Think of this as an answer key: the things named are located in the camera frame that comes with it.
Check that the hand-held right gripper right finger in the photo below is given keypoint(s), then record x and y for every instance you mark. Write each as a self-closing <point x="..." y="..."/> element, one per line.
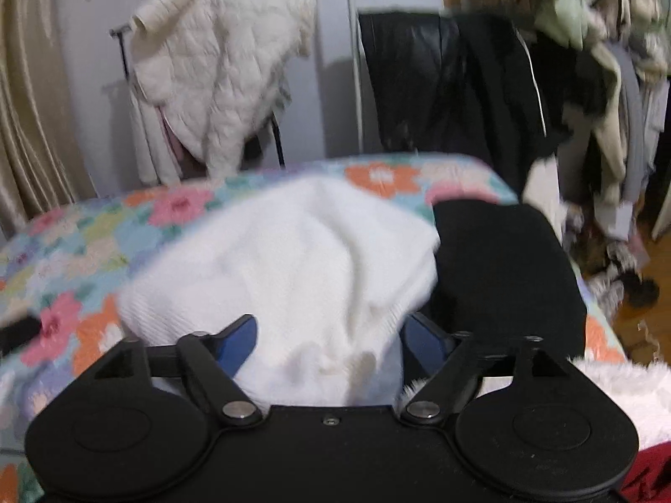
<point x="424" y="343"/>

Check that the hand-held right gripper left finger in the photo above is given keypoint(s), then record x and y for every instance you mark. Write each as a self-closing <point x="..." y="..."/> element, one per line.
<point x="238" y="343"/>

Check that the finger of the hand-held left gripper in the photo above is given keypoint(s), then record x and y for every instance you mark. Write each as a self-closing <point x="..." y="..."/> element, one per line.
<point x="18" y="335"/>

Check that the white knit garment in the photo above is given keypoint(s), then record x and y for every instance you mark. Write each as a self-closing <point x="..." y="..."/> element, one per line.
<point x="293" y="262"/>

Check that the black clothes rack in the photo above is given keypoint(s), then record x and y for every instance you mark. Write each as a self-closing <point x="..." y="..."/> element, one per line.
<point x="121" y="52"/>

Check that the pile of hanging clothes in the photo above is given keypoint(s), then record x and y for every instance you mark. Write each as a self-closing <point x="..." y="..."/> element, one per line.
<point x="613" y="89"/>

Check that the floral quilt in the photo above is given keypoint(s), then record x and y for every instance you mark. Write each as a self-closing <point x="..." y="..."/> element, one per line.
<point x="68" y="251"/>

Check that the black garment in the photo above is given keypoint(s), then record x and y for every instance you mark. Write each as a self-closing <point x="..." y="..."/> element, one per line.
<point x="503" y="272"/>

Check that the white fluffy cloth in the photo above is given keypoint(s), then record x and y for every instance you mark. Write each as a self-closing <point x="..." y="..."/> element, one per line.
<point x="629" y="398"/>

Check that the golden curtain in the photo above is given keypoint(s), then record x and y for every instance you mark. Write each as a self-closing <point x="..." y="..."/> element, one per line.
<point x="31" y="115"/>

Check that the red cloth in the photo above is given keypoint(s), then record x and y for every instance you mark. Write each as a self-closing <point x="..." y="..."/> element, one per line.
<point x="652" y="474"/>

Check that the white quilted jacket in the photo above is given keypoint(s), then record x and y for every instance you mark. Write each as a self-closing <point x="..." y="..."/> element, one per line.
<point x="220" y="63"/>

